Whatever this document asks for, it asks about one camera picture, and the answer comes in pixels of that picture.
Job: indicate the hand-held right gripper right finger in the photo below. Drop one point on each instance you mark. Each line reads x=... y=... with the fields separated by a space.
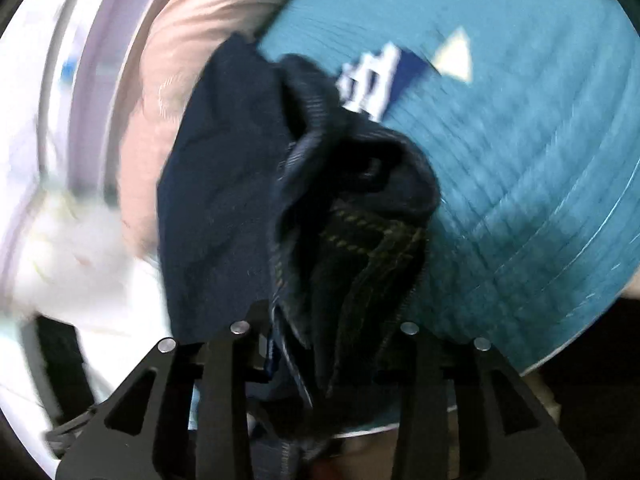
x=416 y=360

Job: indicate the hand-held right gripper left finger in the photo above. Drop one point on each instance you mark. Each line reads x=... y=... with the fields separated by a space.
x=270 y=355

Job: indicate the dark denim jacket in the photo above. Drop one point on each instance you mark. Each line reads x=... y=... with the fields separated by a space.
x=225 y=185

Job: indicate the teal bed sheet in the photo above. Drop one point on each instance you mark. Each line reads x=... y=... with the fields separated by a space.
x=525 y=185

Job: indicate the white floral bedding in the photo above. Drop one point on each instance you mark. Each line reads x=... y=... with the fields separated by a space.
x=60 y=260

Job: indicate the lilac headboard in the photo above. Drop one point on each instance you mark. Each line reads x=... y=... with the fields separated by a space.
x=95 y=85

